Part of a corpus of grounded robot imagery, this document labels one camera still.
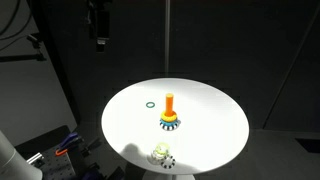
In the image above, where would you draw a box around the clear band with dots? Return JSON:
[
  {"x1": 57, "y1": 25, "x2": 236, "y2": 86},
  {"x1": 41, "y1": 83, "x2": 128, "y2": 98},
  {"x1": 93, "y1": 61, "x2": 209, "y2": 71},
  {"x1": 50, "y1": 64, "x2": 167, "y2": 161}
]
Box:
[{"x1": 151, "y1": 143, "x2": 170, "y2": 163}]

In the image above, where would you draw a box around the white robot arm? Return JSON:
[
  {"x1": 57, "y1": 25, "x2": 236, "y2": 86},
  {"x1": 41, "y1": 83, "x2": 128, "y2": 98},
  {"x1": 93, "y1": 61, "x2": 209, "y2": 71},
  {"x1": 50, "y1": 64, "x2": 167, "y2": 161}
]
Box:
[{"x1": 0, "y1": 131, "x2": 43, "y2": 180}]

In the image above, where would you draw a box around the orange pole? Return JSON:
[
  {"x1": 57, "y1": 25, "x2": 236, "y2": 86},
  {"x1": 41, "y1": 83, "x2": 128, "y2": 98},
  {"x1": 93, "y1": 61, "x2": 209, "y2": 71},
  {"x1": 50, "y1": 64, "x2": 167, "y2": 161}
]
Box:
[{"x1": 165, "y1": 93, "x2": 174, "y2": 116}]

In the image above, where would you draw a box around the grey vertical pole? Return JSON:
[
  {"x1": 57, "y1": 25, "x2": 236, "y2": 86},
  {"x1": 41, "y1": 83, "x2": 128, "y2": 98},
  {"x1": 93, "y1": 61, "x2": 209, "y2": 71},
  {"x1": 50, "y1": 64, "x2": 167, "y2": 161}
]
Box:
[{"x1": 164, "y1": 0, "x2": 171, "y2": 77}]

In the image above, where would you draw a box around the white round table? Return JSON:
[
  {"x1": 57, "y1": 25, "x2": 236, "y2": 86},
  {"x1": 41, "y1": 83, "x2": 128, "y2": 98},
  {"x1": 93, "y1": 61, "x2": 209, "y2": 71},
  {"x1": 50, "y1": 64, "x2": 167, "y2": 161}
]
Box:
[{"x1": 101, "y1": 78, "x2": 249, "y2": 180}]

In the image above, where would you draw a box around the perforated metal breadboard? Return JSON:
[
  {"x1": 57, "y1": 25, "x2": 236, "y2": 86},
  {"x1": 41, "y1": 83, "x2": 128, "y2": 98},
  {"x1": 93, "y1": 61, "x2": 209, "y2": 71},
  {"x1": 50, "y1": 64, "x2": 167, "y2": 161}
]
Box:
[{"x1": 40, "y1": 147, "x2": 77, "y2": 180}]

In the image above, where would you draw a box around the blue base ring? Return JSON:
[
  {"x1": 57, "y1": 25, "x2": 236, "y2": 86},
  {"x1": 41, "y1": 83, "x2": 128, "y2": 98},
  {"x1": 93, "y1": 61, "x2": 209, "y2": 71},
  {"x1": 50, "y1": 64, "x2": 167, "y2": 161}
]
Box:
[{"x1": 159, "y1": 117, "x2": 179, "y2": 126}]

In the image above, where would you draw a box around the black white loose ring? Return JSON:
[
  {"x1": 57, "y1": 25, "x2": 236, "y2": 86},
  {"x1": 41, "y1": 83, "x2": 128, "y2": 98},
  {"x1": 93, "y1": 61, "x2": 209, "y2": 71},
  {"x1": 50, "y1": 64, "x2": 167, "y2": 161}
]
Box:
[{"x1": 161, "y1": 154, "x2": 176, "y2": 169}]

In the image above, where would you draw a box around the black camera on stand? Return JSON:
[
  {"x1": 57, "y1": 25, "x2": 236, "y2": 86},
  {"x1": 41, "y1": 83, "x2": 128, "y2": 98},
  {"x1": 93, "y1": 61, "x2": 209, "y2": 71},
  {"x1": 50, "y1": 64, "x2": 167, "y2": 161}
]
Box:
[{"x1": 87, "y1": 0, "x2": 112, "y2": 53}]

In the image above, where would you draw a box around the blue handled clamp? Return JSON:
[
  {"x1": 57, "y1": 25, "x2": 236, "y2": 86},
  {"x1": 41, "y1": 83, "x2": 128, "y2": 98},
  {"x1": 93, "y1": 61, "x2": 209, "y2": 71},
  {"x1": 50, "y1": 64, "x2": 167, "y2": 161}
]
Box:
[{"x1": 59, "y1": 132, "x2": 79, "y2": 149}]

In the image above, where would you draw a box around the orange handled clamp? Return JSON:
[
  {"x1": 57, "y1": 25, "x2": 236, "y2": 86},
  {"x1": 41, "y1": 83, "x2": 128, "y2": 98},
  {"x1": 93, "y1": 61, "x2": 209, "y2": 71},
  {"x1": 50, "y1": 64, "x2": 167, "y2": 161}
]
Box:
[{"x1": 55, "y1": 149, "x2": 68, "y2": 156}]

